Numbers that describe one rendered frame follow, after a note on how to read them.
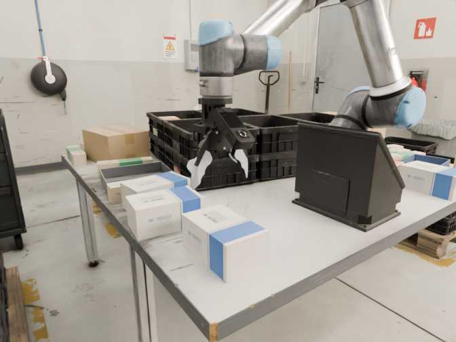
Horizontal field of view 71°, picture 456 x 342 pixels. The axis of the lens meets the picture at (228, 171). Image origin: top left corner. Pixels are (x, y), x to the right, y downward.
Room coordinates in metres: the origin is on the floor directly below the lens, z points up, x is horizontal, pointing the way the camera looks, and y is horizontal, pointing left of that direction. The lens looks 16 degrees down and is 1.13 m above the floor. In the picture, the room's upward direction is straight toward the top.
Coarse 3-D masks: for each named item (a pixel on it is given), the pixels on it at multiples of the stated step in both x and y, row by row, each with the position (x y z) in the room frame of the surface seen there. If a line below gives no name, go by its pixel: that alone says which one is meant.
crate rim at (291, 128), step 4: (240, 116) 1.66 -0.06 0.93; (244, 116) 1.66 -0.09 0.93; (248, 116) 1.67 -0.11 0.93; (252, 116) 1.68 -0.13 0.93; (256, 116) 1.69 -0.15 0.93; (260, 116) 1.70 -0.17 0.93; (276, 116) 1.68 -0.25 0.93; (280, 116) 1.66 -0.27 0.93; (296, 120) 1.53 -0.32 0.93; (300, 120) 1.50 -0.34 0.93; (248, 124) 1.37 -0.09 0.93; (260, 128) 1.27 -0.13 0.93; (264, 128) 1.27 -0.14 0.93; (268, 128) 1.27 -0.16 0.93; (272, 128) 1.28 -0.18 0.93; (276, 128) 1.29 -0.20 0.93; (280, 128) 1.30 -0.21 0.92; (284, 128) 1.30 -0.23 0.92; (288, 128) 1.31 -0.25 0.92; (292, 128) 1.32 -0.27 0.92; (296, 128) 1.33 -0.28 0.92; (260, 132) 1.27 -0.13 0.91; (264, 132) 1.27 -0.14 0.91; (268, 132) 1.27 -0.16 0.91; (272, 132) 1.28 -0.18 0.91; (276, 132) 1.29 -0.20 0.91; (280, 132) 1.30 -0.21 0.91
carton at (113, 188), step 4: (124, 180) 1.12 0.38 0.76; (108, 184) 1.08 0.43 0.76; (112, 184) 1.08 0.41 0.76; (116, 184) 1.08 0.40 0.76; (108, 188) 1.07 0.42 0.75; (112, 188) 1.04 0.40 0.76; (116, 188) 1.05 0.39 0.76; (120, 188) 1.05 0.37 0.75; (108, 192) 1.07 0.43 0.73; (112, 192) 1.04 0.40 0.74; (116, 192) 1.04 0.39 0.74; (120, 192) 1.05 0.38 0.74; (108, 196) 1.08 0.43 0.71; (112, 196) 1.04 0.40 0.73; (116, 196) 1.04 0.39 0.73; (120, 196) 1.05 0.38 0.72; (112, 200) 1.04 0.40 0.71; (116, 200) 1.04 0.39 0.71; (120, 200) 1.05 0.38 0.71
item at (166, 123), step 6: (168, 120) 1.50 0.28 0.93; (174, 120) 1.51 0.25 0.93; (180, 120) 1.52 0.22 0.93; (186, 120) 1.53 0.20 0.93; (192, 120) 1.54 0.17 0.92; (168, 126) 1.39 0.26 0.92; (174, 126) 1.31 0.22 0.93; (246, 126) 1.34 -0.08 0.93; (252, 126) 1.31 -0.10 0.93; (180, 132) 1.22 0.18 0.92; (186, 132) 1.16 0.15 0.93; (252, 132) 1.24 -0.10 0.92; (258, 132) 1.25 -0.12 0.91; (186, 138) 1.16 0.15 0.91; (192, 138) 1.14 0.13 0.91
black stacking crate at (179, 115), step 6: (156, 114) 1.87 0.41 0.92; (162, 114) 1.89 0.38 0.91; (168, 114) 1.90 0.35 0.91; (174, 114) 1.92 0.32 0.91; (180, 114) 1.93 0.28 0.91; (186, 114) 1.95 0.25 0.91; (192, 114) 1.96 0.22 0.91; (198, 114) 1.89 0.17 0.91; (150, 120) 1.79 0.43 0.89; (150, 126) 1.82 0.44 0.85; (156, 126) 1.67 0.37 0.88; (162, 126) 1.54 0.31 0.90; (150, 132) 1.78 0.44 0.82; (162, 132) 1.52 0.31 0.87; (162, 138) 1.56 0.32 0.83
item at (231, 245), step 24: (192, 216) 0.74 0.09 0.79; (216, 216) 0.74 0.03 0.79; (240, 216) 0.74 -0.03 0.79; (192, 240) 0.71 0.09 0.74; (216, 240) 0.62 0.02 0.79; (240, 240) 0.62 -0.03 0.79; (264, 240) 0.65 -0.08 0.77; (216, 264) 0.62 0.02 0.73; (240, 264) 0.61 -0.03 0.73; (264, 264) 0.65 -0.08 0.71
